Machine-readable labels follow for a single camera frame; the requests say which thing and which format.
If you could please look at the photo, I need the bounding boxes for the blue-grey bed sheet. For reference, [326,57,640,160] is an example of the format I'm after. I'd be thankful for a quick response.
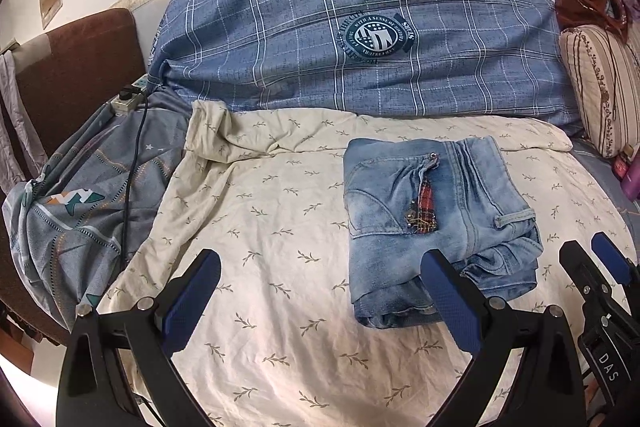
[570,134,640,253]

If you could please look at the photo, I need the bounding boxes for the cream leaf-print bedsheet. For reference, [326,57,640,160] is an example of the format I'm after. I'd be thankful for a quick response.
[95,99,638,427]

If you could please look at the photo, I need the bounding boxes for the brown upholstered headboard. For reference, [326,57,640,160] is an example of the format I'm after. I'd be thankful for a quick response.
[0,8,147,348]

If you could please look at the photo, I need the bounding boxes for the purple bottle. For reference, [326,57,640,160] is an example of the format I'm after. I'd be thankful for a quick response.
[621,162,640,200]

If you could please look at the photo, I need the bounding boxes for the striped beige pillow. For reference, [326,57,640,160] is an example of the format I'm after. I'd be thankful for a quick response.
[558,24,640,158]

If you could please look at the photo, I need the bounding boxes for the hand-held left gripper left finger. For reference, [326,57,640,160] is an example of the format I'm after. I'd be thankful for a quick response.
[55,248,222,427]

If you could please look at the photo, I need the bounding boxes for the blue denim pants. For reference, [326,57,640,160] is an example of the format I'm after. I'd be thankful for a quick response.
[342,136,545,330]

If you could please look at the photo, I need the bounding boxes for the grey patterned blanket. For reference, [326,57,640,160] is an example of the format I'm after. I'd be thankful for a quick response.
[2,87,193,330]

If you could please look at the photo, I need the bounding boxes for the white power strip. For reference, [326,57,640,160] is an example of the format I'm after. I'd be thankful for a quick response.
[110,74,150,115]

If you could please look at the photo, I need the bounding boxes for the purple cloth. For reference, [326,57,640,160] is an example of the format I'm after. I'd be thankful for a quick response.
[605,0,640,25]

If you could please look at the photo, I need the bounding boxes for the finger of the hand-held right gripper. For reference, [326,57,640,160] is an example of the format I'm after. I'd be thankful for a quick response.
[559,241,611,309]
[591,232,636,286]

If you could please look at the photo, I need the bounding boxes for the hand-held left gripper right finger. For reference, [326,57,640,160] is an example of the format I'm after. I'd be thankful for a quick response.
[420,249,587,427]

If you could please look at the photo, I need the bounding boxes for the blue checked blanket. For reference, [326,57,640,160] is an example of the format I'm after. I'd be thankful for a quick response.
[146,0,583,135]

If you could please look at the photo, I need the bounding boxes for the black power cable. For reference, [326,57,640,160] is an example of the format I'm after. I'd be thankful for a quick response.
[114,99,150,268]

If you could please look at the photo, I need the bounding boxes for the grey hanging cloth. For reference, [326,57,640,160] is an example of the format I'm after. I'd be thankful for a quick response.
[0,49,48,192]

